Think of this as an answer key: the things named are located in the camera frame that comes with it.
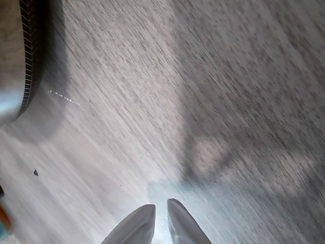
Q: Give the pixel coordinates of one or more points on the small orange object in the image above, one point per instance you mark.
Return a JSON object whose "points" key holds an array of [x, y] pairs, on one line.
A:
{"points": [[4, 218]]}

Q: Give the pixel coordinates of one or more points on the small black chip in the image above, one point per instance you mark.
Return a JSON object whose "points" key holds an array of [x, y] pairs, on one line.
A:
{"points": [[36, 172]]}

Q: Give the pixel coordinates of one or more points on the taped gripper right finger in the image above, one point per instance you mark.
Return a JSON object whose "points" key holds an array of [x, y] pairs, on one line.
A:
{"points": [[185, 226]]}

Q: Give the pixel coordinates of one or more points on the taped gripper left finger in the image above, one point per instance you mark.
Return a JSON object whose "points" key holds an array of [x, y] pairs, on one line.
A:
{"points": [[137, 226]]}

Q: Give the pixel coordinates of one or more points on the black metal pot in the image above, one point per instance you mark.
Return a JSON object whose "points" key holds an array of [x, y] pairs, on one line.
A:
{"points": [[15, 50]]}

